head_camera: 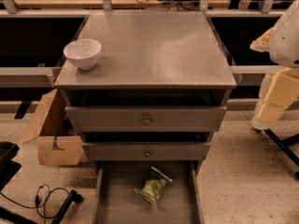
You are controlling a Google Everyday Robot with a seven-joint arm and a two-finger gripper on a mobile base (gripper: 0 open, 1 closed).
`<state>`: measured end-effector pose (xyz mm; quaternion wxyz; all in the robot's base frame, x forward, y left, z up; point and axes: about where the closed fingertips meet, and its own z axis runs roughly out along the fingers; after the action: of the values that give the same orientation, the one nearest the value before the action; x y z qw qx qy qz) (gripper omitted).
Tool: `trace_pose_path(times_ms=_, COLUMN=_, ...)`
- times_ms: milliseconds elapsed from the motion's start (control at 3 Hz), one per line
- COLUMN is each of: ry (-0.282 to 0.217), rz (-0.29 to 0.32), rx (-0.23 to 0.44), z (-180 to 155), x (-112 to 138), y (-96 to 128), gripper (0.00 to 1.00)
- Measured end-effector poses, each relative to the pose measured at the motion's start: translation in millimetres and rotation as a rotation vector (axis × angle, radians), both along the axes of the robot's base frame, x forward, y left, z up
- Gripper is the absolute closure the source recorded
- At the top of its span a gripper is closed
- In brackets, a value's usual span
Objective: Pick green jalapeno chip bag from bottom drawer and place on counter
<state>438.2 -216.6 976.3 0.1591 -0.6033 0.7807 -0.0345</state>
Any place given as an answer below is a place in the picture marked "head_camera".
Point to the grey open bottom drawer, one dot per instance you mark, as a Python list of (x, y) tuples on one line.
[(118, 203)]

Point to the cardboard box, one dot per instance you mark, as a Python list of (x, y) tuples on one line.
[(48, 126)]

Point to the green jalapeno chip bag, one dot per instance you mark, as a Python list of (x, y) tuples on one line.
[(154, 186)]

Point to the grey top drawer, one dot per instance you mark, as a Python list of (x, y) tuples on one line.
[(92, 119)]

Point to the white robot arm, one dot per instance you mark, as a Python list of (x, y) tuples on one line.
[(284, 40)]

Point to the black stand leg right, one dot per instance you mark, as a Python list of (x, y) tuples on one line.
[(284, 144)]

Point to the white ceramic bowl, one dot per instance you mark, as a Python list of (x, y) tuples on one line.
[(83, 53)]

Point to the grey drawer cabinet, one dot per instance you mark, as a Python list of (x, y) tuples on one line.
[(150, 58)]

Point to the grey middle drawer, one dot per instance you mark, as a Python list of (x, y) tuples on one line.
[(146, 151)]

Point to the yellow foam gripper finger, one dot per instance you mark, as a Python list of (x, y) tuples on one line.
[(277, 93), (262, 43)]

